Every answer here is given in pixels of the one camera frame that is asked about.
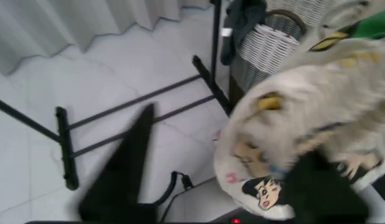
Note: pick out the dark grey long-sleeved shirt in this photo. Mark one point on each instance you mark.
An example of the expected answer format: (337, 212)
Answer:
(242, 18)

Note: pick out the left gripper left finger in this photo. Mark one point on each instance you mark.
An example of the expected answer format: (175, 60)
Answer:
(121, 180)

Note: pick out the cream printed garment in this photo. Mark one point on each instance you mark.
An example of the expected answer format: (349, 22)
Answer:
(304, 109)

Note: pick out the white laundry basket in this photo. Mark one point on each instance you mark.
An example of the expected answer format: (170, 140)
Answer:
(267, 46)

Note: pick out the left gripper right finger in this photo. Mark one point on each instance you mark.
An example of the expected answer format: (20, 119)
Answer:
(320, 193)

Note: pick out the white curtain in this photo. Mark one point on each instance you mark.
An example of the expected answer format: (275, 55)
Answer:
(55, 25)

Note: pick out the black clothes rack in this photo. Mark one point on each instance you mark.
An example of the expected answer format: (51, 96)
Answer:
(67, 149)

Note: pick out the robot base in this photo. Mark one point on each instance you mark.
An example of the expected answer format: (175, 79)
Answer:
(205, 202)

